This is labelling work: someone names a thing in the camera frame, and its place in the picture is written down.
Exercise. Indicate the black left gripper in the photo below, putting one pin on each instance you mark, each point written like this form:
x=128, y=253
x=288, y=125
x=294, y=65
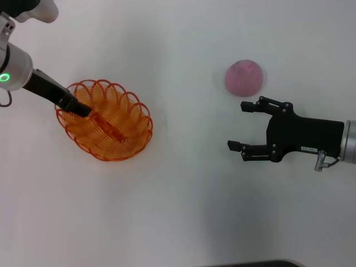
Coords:
x=50, y=87

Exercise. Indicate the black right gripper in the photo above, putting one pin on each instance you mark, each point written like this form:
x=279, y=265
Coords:
x=306, y=136

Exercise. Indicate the orange plastic woven basket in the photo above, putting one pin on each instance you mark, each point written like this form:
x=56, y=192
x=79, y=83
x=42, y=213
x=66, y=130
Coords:
x=116, y=130

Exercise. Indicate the pink peach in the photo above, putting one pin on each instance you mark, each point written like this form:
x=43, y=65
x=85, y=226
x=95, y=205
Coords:
x=244, y=79

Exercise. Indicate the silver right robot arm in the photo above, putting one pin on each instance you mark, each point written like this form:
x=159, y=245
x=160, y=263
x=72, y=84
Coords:
x=350, y=140

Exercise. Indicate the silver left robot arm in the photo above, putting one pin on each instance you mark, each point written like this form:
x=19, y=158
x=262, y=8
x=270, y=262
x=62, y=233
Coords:
x=16, y=64

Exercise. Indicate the dark robot torso edge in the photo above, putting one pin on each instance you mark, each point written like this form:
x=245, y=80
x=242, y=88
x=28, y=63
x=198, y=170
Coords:
x=264, y=263

